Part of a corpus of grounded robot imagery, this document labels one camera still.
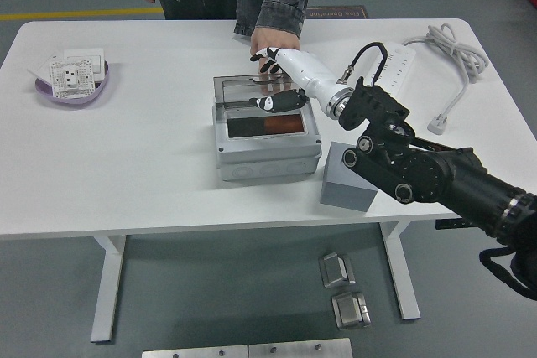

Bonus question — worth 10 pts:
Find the table height control panel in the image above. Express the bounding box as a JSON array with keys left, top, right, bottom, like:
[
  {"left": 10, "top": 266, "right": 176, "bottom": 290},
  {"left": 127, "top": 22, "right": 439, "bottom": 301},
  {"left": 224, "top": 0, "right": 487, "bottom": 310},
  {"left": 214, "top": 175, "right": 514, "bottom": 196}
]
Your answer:
[{"left": 435, "top": 218, "right": 475, "bottom": 230}]

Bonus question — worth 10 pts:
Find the white power strip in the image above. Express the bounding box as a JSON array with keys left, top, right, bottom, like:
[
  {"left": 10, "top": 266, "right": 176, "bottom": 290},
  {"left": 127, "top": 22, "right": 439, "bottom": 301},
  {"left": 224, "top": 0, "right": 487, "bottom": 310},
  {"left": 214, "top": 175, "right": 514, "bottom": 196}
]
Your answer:
[{"left": 361, "top": 41, "right": 416, "bottom": 97}]

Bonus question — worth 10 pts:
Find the plain white switch plate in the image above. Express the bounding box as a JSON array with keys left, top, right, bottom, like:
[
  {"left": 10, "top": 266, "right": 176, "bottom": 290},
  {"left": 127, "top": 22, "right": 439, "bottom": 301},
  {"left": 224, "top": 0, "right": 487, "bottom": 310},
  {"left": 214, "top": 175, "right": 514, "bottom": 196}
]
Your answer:
[{"left": 62, "top": 48, "right": 106, "bottom": 82}]

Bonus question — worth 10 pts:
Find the grey cube block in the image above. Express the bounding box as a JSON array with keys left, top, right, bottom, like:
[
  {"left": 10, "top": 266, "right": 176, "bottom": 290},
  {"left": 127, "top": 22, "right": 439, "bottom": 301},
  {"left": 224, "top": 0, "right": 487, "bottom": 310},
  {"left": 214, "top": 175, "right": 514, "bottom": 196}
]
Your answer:
[{"left": 320, "top": 141, "right": 378, "bottom": 212}]

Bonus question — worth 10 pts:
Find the grey junction box with lid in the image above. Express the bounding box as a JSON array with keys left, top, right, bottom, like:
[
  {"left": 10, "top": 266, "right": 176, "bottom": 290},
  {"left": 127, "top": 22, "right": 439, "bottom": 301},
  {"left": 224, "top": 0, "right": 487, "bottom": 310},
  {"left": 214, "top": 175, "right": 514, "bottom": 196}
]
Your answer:
[{"left": 211, "top": 75, "right": 323, "bottom": 184}]

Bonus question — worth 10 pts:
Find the white and black robot right hand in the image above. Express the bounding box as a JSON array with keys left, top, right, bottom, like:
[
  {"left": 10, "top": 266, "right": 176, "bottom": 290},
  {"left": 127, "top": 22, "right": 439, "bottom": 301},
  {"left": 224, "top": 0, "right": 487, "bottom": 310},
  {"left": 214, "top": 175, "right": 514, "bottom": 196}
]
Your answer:
[{"left": 247, "top": 45, "right": 350, "bottom": 115}]

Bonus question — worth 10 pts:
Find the purple bowl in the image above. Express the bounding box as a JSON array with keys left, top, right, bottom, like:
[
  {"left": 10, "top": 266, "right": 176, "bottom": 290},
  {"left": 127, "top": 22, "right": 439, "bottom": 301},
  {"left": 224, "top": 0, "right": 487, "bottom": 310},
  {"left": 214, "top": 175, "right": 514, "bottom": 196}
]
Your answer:
[{"left": 34, "top": 60, "right": 111, "bottom": 107}]

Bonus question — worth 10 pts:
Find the printed white switch plate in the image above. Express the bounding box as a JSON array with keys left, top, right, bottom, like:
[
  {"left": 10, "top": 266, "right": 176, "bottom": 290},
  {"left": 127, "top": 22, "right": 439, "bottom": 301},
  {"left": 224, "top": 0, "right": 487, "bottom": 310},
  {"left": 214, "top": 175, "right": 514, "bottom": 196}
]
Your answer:
[{"left": 49, "top": 55, "right": 96, "bottom": 100}]

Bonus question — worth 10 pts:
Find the metal base plate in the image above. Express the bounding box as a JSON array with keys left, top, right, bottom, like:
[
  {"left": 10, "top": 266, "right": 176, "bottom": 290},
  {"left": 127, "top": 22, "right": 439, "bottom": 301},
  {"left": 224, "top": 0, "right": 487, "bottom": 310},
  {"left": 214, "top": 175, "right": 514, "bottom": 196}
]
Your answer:
[
  {"left": 248, "top": 337, "right": 353, "bottom": 358},
  {"left": 141, "top": 345, "right": 248, "bottom": 358}
]

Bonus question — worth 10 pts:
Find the metal robot foot block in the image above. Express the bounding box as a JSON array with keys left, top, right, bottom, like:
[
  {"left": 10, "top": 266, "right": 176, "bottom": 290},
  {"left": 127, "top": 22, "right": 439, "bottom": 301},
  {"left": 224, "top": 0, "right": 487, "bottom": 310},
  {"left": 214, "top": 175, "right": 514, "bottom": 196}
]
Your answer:
[
  {"left": 331, "top": 290, "right": 373, "bottom": 329},
  {"left": 318, "top": 252, "right": 357, "bottom": 289}
]

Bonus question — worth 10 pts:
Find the person's left hand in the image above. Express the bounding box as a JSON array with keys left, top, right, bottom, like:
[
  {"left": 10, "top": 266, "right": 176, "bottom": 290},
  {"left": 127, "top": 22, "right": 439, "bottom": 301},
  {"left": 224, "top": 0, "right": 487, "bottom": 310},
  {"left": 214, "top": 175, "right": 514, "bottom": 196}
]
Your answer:
[{"left": 250, "top": 25, "right": 301, "bottom": 74}]

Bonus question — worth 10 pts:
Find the dark floor sign mat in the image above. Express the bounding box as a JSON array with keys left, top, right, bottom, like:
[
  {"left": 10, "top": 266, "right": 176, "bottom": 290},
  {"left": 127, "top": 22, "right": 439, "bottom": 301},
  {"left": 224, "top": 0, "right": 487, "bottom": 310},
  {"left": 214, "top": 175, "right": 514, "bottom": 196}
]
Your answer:
[{"left": 304, "top": 5, "right": 370, "bottom": 20}]

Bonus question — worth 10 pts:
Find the white power cord with plug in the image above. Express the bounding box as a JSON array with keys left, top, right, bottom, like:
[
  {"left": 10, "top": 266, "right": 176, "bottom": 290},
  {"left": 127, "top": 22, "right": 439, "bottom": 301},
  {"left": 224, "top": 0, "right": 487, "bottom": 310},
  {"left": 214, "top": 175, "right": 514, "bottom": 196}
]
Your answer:
[{"left": 402, "top": 23, "right": 490, "bottom": 135}]

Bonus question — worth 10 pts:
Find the white table leg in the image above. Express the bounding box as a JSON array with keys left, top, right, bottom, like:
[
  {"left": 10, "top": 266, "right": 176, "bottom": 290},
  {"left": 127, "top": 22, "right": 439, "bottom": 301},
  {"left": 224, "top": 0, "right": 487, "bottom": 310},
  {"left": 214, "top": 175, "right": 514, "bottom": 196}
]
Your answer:
[
  {"left": 90, "top": 234, "right": 127, "bottom": 343},
  {"left": 379, "top": 221, "right": 421, "bottom": 320}
]

